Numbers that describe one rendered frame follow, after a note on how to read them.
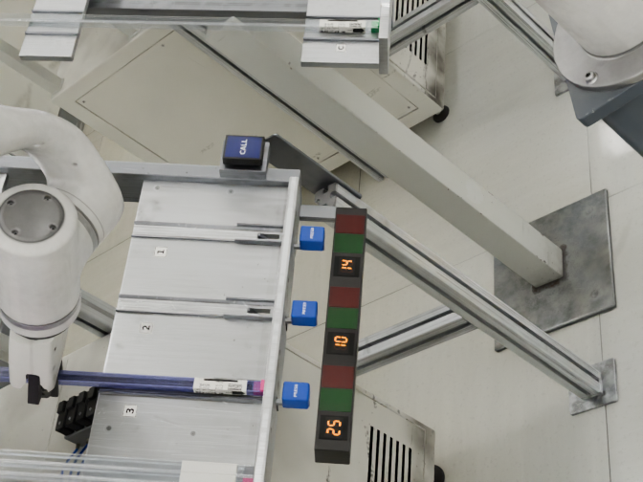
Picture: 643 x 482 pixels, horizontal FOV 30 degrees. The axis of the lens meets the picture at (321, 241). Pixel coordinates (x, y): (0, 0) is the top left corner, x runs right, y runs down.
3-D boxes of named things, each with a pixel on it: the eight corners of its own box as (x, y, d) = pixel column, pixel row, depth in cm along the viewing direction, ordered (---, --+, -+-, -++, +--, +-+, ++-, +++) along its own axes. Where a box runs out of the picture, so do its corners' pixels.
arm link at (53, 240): (35, 237, 126) (-22, 298, 121) (29, 159, 115) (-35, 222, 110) (101, 275, 124) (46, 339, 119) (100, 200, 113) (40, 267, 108)
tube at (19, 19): (381, 26, 157) (381, 20, 156) (380, 33, 156) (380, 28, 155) (4, 18, 161) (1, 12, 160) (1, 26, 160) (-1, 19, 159)
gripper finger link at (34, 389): (32, 339, 126) (40, 329, 132) (22, 410, 127) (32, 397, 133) (42, 341, 126) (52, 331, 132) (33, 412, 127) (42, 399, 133)
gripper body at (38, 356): (13, 255, 127) (20, 311, 136) (-10, 339, 121) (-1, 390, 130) (85, 266, 127) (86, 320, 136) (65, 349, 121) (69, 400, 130)
